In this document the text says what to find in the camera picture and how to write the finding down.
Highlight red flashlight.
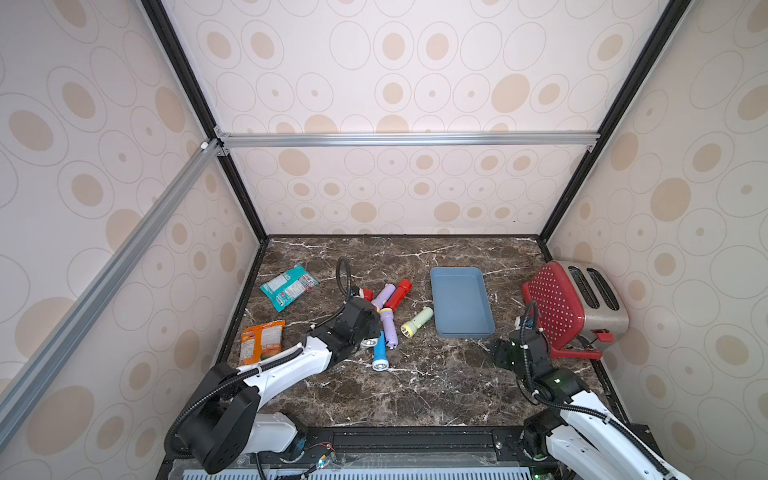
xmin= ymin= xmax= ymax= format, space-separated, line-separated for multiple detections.
xmin=359 ymin=288 xmax=374 ymax=301
xmin=385 ymin=279 xmax=412 ymax=311

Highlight purple flashlight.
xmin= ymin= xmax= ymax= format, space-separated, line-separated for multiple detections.
xmin=372 ymin=284 xmax=396 ymax=310
xmin=379 ymin=307 xmax=399 ymax=349

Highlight blue flashlight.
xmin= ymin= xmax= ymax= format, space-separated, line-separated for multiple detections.
xmin=372 ymin=332 xmax=389 ymax=372

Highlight light green flashlight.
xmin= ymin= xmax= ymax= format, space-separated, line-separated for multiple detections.
xmin=400 ymin=307 xmax=434 ymax=338

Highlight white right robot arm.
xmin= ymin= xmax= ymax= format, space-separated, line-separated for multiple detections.
xmin=490 ymin=328 xmax=688 ymax=479

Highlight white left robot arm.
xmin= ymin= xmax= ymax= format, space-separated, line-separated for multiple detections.
xmin=164 ymin=297 xmax=381 ymax=474

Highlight blue plastic storage box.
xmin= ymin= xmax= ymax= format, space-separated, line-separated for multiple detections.
xmin=430 ymin=267 xmax=495 ymax=339

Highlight red polka dot toaster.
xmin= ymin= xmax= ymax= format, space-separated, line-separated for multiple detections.
xmin=522 ymin=261 xmax=629 ymax=361

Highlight teal snack packet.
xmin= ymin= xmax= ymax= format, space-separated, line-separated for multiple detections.
xmin=260 ymin=264 xmax=318 ymax=312

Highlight orange snack packet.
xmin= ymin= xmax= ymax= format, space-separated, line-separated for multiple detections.
xmin=239 ymin=320 xmax=286 ymax=366

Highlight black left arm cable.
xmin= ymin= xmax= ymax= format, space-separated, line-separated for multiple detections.
xmin=335 ymin=257 xmax=353 ymax=301

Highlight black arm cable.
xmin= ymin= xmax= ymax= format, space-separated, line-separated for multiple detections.
xmin=335 ymin=257 xmax=353 ymax=301
xmin=518 ymin=299 xmax=541 ymax=343

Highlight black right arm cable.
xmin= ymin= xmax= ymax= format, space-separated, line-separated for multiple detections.
xmin=518 ymin=299 xmax=541 ymax=343

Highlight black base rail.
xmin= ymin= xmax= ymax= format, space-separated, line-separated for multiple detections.
xmin=157 ymin=424 xmax=661 ymax=480

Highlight silver aluminium rail back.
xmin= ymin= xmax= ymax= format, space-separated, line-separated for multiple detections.
xmin=221 ymin=131 xmax=600 ymax=148

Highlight silver aluminium rail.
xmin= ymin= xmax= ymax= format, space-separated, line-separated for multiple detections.
xmin=1 ymin=138 xmax=223 ymax=449
xmin=221 ymin=131 xmax=600 ymax=148

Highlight black frame post left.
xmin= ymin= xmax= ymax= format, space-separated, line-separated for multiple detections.
xmin=139 ymin=0 xmax=269 ymax=242

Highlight black frame post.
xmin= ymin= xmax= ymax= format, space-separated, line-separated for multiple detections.
xmin=139 ymin=0 xmax=269 ymax=242
xmin=538 ymin=0 xmax=692 ymax=245

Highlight silver aluminium rail left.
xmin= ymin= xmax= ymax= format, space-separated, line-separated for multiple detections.
xmin=1 ymin=138 xmax=223 ymax=449

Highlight black frame post right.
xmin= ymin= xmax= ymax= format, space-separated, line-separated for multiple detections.
xmin=538 ymin=0 xmax=692 ymax=245

